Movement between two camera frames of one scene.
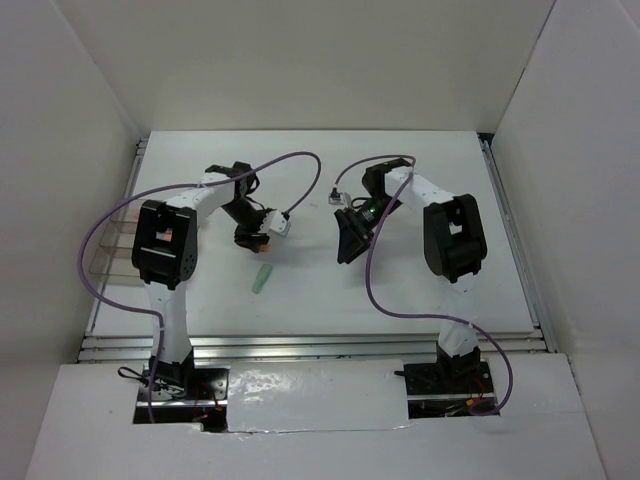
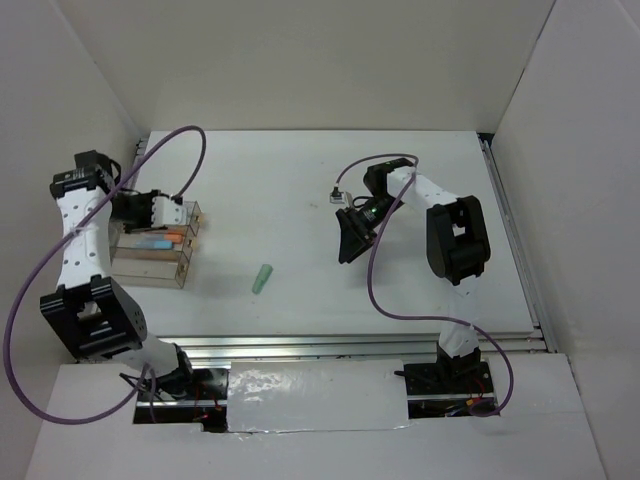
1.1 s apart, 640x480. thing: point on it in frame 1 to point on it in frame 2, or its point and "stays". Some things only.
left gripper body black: x=248 y=225 to x=134 y=210
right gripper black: x=351 y=246 stays
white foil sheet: x=308 y=395 stays
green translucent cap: x=262 y=278 stays
